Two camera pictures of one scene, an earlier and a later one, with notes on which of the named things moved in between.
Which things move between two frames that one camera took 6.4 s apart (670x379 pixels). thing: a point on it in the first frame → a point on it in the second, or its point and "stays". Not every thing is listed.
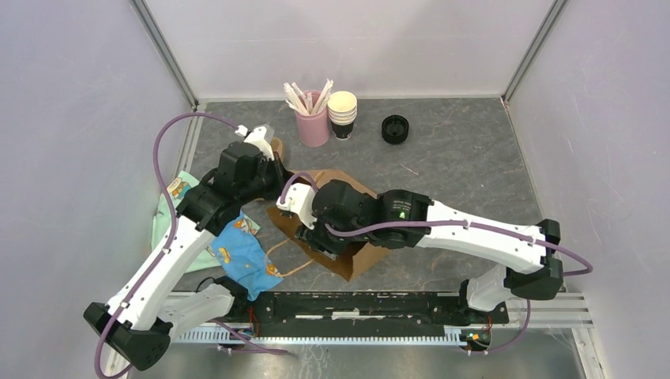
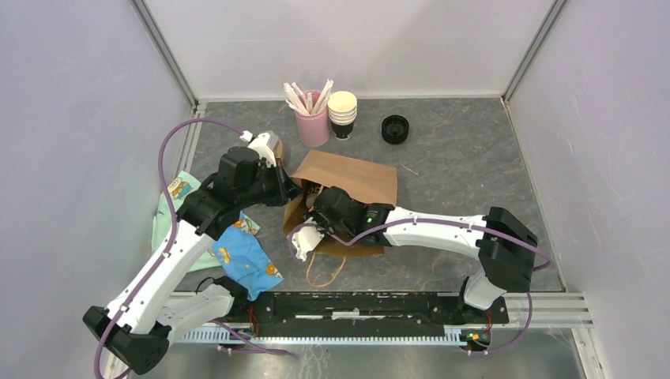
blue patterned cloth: x=242 y=256 stays
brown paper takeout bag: x=348 y=262 → x=374 y=183
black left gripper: x=279 y=170 stays
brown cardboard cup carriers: x=277 y=147 stays
